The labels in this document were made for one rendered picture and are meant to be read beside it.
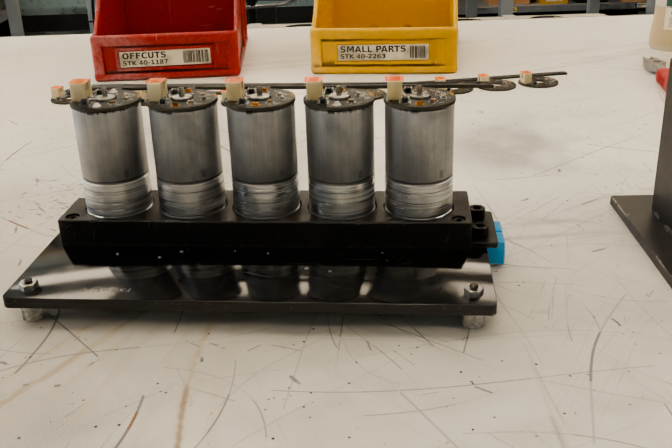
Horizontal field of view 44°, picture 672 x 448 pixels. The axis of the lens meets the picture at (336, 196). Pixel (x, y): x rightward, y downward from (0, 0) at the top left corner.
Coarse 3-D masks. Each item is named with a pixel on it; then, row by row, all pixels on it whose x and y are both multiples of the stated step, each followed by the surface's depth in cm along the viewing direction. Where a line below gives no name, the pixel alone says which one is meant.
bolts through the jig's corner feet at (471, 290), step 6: (24, 282) 27; (30, 282) 28; (36, 282) 28; (24, 288) 27; (30, 288) 27; (36, 288) 28; (468, 288) 26; (474, 288) 26; (480, 288) 26; (468, 294) 26; (474, 294) 26; (480, 294) 26
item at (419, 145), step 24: (408, 120) 28; (432, 120) 28; (408, 144) 28; (432, 144) 28; (408, 168) 29; (432, 168) 29; (408, 192) 29; (432, 192) 29; (408, 216) 29; (432, 216) 29
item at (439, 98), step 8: (408, 88) 29; (424, 88) 30; (432, 88) 30; (384, 96) 29; (408, 96) 28; (432, 96) 29; (440, 96) 29; (448, 96) 29; (392, 104) 28; (400, 104) 28; (408, 104) 28; (432, 104) 28; (440, 104) 28; (448, 104) 28
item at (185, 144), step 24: (168, 120) 29; (192, 120) 29; (216, 120) 30; (168, 144) 29; (192, 144) 29; (216, 144) 30; (168, 168) 29; (192, 168) 29; (216, 168) 30; (168, 192) 30; (192, 192) 30; (216, 192) 30; (168, 216) 30; (192, 216) 30
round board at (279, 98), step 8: (248, 88) 30; (272, 88) 30; (272, 96) 29; (280, 96) 29; (288, 96) 29; (232, 104) 29; (240, 104) 29; (248, 104) 29; (264, 104) 29; (272, 104) 29; (280, 104) 29; (288, 104) 29
